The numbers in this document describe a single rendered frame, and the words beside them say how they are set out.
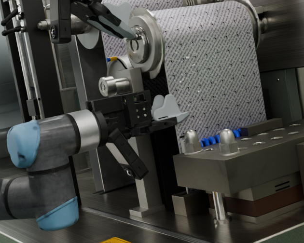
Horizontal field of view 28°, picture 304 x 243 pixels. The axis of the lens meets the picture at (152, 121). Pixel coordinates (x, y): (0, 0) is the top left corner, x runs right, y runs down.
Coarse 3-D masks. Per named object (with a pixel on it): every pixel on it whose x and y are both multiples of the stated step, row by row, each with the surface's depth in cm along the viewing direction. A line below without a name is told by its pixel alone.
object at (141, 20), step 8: (136, 16) 122; (128, 24) 125; (136, 24) 122; (144, 24) 120; (152, 32) 118; (152, 40) 118; (152, 48) 119; (128, 56) 127; (152, 56) 119; (136, 64) 125; (144, 64) 123; (152, 64) 120
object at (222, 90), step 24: (168, 72) 119; (192, 72) 122; (216, 72) 125; (240, 72) 129; (192, 96) 122; (216, 96) 125; (240, 96) 129; (192, 120) 122; (216, 120) 125; (240, 120) 129; (264, 120) 132
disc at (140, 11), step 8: (136, 8) 123; (144, 8) 120; (144, 16) 121; (152, 16) 118; (152, 24) 119; (160, 32) 117; (160, 40) 118; (160, 48) 118; (160, 56) 119; (160, 64) 119; (144, 72) 125; (152, 72) 123
